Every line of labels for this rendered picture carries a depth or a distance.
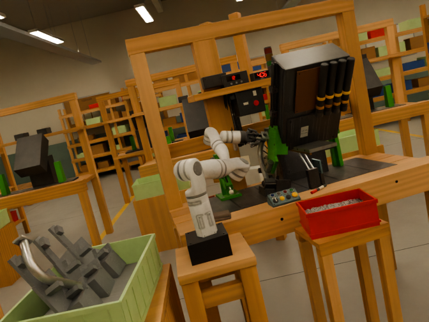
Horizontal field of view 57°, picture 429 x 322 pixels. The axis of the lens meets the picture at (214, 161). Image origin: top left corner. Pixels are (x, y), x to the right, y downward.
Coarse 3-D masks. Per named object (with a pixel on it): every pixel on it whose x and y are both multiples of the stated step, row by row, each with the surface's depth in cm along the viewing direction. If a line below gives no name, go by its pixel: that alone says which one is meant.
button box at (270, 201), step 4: (292, 188) 204; (276, 192) 203; (280, 192) 202; (288, 192) 202; (292, 192) 202; (296, 192) 202; (268, 196) 201; (276, 196) 201; (280, 196) 201; (284, 196) 201; (292, 196) 200; (268, 200) 203; (272, 200) 199; (280, 200) 199; (284, 200) 199; (288, 200) 199; (292, 200) 199; (296, 200) 199; (272, 204) 198; (276, 204) 197; (280, 204) 198
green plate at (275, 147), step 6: (270, 126) 225; (276, 126) 217; (270, 132) 225; (276, 132) 217; (270, 138) 225; (276, 138) 217; (270, 144) 225; (276, 144) 218; (282, 144) 220; (270, 150) 225; (276, 150) 218; (282, 150) 220; (270, 156) 225
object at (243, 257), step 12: (240, 240) 178; (180, 252) 180; (240, 252) 164; (252, 252) 161; (180, 264) 166; (204, 264) 160; (216, 264) 158; (228, 264) 157; (240, 264) 157; (252, 264) 158; (180, 276) 155; (192, 276) 155; (204, 276) 156
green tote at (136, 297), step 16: (128, 240) 180; (144, 240) 180; (128, 256) 181; (144, 256) 156; (144, 272) 151; (160, 272) 176; (128, 288) 129; (144, 288) 148; (16, 304) 136; (32, 304) 144; (112, 304) 120; (128, 304) 127; (144, 304) 143; (0, 320) 126; (16, 320) 133; (32, 320) 121; (48, 320) 121; (64, 320) 122; (80, 320) 122; (96, 320) 121; (112, 320) 121; (128, 320) 124; (144, 320) 139
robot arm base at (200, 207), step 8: (192, 200) 164; (200, 200) 164; (208, 200) 167; (192, 208) 165; (200, 208) 164; (208, 208) 166; (192, 216) 167; (200, 216) 164; (208, 216) 165; (200, 224) 165; (208, 224) 166; (200, 232) 166; (208, 232) 166
